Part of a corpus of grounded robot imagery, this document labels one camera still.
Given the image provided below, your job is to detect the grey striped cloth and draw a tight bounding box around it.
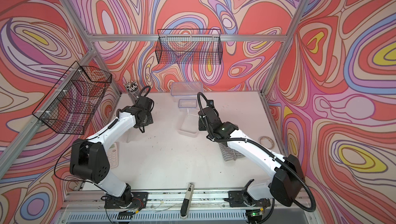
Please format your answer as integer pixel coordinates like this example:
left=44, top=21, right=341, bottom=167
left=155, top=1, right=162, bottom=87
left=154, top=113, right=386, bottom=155
left=219, top=144, right=245, bottom=162

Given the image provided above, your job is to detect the translucent green lunch box lid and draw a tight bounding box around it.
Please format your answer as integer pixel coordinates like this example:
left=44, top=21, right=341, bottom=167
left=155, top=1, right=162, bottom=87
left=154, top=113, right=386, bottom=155
left=125, top=128, right=140, bottom=144

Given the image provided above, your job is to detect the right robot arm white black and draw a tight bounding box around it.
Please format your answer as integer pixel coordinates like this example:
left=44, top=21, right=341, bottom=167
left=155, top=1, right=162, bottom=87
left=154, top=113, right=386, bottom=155
left=199, top=107, right=304, bottom=206

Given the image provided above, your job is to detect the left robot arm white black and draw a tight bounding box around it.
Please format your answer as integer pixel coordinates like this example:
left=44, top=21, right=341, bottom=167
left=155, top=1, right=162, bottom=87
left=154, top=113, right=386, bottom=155
left=69, top=96, right=154, bottom=208

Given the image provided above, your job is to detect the mesh pen cup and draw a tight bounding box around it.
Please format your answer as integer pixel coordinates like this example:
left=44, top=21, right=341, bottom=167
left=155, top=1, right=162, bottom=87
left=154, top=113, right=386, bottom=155
left=124, top=81, right=140, bottom=105

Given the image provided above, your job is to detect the small clear box blue lid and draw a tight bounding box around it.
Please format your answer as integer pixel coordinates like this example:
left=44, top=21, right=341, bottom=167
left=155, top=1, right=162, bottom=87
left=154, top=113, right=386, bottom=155
left=178, top=99, right=198, bottom=109

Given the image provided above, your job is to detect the large clear box blue lid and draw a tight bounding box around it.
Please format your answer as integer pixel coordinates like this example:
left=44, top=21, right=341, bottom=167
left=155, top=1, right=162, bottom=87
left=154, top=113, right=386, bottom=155
left=171, top=81, right=203, bottom=101

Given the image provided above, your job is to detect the white calculator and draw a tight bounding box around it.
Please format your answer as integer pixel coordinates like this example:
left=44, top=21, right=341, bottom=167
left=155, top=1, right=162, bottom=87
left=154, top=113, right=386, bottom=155
left=107, top=142, right=119, bottom=169

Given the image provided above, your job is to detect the tape roll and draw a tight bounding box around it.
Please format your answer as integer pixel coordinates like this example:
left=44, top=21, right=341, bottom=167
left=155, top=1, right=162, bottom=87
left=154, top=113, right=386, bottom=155
left=259, top=136, right=275, bottom=150

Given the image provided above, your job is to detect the black white marker pen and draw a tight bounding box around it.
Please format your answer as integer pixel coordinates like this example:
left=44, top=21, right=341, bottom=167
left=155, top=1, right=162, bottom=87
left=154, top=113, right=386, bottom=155
left=180, top=182, right=194, bottom=219

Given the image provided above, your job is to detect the black wire basket back wall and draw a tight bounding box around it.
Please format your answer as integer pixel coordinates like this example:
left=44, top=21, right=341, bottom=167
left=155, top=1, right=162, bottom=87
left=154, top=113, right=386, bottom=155
left=155, top=28, right=223, bottom=65

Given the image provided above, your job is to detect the black wire basket wall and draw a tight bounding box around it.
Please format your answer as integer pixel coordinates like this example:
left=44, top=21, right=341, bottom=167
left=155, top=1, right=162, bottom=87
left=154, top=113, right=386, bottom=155
left=32, top=62, right=112, bottom=135
left=155, top=28, right=223, bottom=65

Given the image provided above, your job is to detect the black wire basket left wall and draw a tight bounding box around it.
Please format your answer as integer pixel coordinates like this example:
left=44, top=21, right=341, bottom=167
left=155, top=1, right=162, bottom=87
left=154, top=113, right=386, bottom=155
left=32, top=62, right=112, bottom=135

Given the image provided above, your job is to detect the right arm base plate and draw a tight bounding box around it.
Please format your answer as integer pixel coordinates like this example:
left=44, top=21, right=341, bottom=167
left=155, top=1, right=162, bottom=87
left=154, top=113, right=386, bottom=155
left=224, top=190, right=271, bottom=209

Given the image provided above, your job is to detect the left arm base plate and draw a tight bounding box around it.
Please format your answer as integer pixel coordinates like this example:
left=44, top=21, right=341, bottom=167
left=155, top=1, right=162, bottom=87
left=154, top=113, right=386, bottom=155
left=101, top=192, right=149, bottom=209

